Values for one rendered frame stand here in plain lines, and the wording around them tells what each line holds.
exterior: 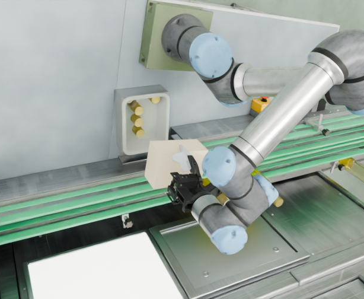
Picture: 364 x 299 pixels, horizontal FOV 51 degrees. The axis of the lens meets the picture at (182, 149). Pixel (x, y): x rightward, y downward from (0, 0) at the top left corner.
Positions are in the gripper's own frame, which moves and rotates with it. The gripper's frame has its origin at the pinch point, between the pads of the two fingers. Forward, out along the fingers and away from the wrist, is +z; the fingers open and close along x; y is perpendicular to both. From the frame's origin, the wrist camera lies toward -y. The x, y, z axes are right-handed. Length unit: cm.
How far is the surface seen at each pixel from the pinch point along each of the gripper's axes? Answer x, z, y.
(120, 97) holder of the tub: -10.2, 29.4, 10.1
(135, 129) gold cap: 2.5, 30.8, 2.3
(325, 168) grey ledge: 22, 23, -96
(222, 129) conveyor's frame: 1.2, 26.7, -32.4
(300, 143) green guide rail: 6, 19, -70
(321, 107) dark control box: -8, 27, -83
